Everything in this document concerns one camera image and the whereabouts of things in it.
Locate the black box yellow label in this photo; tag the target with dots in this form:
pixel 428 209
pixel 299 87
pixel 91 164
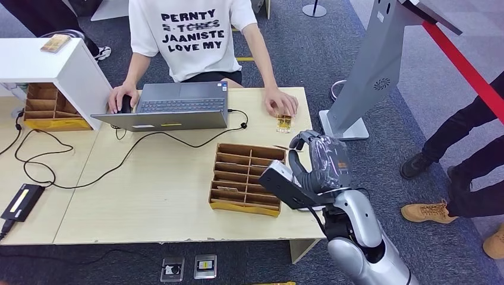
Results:
pixel 23 202

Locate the black computer mouse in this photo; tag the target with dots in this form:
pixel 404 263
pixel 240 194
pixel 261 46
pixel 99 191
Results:
pixel 126 105

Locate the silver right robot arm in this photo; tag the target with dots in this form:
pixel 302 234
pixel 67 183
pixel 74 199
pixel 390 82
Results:
pixel 362 251

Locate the tan boot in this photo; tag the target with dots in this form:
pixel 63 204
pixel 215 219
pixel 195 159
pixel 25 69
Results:
pixel 495 244
pixel 429 212

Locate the red barrier belt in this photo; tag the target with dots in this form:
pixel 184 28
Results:
pixel 464 69

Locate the grey kiosk stand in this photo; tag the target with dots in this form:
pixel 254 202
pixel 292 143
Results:
pixel 370 71

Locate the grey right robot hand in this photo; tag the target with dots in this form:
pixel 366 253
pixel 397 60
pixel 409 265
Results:
pixel 327 161

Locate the person's right hand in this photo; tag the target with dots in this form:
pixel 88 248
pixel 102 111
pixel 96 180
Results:
pixel 125 89

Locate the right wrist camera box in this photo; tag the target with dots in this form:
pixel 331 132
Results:
pixel 283 188

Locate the person's left hand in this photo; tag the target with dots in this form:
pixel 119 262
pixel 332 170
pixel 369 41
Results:
pixel 281 102

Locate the yellow patterned ID card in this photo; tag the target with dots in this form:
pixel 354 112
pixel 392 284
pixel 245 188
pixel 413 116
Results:
pixel 284 124

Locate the wooden card organizer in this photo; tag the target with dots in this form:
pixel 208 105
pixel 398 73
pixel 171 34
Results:
pixel 236 173
pixel 43 106

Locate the black shoe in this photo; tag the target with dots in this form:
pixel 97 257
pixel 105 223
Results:
pixel 413 166

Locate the grey laptop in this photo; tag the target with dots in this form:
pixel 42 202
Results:
pixel 181 120

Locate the black round stool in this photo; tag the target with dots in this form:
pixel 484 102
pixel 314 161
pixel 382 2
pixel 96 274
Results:
pixel 76 34

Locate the person's right forearm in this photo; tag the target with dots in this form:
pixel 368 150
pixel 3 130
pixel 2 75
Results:
pixel 136 74

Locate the white shelf box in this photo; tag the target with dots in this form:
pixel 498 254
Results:
pixel 78 74

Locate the white floor panel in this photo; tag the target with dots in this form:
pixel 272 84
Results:
pixel 108 11

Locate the floor socket with plug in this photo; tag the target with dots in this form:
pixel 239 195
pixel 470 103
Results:
pixel 172 269

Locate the white sneaker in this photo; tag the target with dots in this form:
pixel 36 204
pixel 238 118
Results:
pixel 103 53

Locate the person's left forearm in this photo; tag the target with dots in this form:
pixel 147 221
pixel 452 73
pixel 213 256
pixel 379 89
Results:
pixel 267 65

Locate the round stanchion base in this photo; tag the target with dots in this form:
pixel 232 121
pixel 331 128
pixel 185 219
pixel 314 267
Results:
pixel 314 10

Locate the floor socket plate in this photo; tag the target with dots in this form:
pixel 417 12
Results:
pixel 205 266

